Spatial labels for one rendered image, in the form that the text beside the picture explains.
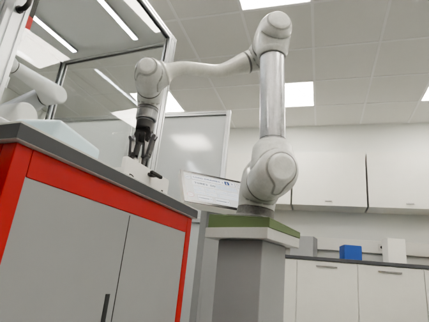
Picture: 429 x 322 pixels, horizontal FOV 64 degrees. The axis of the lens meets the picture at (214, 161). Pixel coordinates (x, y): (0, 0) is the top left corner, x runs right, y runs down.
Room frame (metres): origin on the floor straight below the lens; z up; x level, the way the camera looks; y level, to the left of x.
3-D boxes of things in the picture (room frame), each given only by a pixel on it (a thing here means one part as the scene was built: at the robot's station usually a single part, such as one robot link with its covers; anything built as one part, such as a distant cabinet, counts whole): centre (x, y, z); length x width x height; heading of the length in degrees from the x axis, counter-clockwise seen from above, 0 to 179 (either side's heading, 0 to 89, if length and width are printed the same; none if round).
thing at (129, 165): (1.24, 0.24, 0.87); 0.29 x 0.02 x 0.11; 156
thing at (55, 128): (0.63, 0.30, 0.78); 0.15 x 0.10 x 0.04; 169
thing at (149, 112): (1.34, 0.30, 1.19); 0.09 x 0.09 x 0.06
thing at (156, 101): (1.32, 0.30, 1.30); 0.13 x 0.11 x 0.16; 5
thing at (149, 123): (1.34, 0.30, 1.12); 0.08 x 0.07 x 0.09; 66
